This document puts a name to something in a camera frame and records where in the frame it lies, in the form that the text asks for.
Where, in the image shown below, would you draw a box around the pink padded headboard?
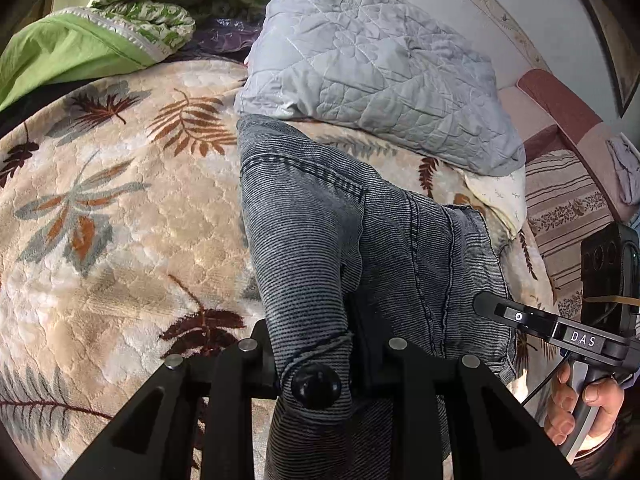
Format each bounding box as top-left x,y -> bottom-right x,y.
497,67 -> 640,211

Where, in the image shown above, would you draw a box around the person's right hand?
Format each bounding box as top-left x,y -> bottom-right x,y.
542,360 -> 626,448

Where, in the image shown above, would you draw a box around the black cable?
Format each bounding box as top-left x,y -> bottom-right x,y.
520,352 -> 571,406

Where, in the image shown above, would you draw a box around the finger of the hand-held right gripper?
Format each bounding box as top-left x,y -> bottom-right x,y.
472,291 -> 558,342

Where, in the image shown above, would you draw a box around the grey quilted pillow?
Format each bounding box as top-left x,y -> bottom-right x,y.
234,0 -> 527,177

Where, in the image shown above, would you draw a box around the small grey cloth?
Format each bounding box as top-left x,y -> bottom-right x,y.
607,135 -> 640,206

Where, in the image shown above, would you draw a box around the grey denim jeans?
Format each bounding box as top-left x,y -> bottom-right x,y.
235,114 -> 518,480

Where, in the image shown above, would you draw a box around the dark framed wall picture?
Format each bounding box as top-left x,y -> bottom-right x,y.
555,0 -> 640,118

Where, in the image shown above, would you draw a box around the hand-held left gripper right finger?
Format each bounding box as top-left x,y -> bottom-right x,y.
345,295 -> 583,480

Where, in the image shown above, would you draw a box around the cream leaf-print blanket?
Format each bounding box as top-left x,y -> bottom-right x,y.
0,57 -> 561,466

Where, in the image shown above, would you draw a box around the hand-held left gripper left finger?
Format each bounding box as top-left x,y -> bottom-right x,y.
62,319 -> 278,480

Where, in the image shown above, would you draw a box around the striped patterned cushion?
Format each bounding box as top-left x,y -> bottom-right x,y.
522,147 -> 623,321

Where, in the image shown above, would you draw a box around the green patterned quilt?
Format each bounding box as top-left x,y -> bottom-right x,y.
0,0 -> 288,111

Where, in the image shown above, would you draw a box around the person's right forearm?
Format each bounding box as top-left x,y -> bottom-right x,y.
575,410 -> 640,480

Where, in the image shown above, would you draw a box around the purple cloth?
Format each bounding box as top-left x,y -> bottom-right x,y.
182,17 -> 263,63

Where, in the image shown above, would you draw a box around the cream pillow with small print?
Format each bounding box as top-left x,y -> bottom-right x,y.
462,165 -> 528,238

